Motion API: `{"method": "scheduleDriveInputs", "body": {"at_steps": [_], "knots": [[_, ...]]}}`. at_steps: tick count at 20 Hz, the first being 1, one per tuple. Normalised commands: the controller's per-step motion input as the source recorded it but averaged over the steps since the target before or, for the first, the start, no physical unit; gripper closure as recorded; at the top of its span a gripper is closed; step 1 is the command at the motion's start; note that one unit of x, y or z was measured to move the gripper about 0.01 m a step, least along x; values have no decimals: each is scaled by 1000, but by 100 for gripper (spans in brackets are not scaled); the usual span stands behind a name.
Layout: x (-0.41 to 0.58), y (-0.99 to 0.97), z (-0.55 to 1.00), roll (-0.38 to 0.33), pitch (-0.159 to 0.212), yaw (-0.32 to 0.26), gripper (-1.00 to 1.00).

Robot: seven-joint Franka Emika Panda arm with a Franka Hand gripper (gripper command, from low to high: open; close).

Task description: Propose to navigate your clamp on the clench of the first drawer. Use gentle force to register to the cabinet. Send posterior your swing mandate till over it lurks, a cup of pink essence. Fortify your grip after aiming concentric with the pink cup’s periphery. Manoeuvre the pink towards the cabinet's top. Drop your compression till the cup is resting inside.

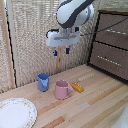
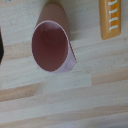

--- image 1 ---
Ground white patterned plate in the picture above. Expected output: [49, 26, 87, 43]
[0, 97, 38, 128]

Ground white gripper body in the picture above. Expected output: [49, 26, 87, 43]
[45, 27, 81, 49]

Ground silver metal drawer handle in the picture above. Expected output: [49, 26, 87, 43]
[96, 55, 123, 67]

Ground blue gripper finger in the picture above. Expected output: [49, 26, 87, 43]
[65, 47, 71, 55]
[53, 49, 59, 57]

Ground pink mug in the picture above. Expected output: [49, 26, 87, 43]
[54, 80, 75, 101]

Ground grey metal pole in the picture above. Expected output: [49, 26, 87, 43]
[105, 27, 128, 36]

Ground brown fabric-front drawer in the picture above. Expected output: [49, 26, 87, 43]
[89, 41, 128, 81]
[94, 13, 128, 51]

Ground orange yellow toy bread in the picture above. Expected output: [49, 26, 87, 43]
[70, 82, 85, 94]

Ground bamboo blind screen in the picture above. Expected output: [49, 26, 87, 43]
[0, 0, 128, 94]

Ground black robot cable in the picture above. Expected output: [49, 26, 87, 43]
[79, 20, 128, 37]

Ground blue mug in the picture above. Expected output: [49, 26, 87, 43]
[37, 72, 51, 93]

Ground dark wooden drawer cabinet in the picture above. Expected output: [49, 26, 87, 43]
[87, 9, 128, 82]

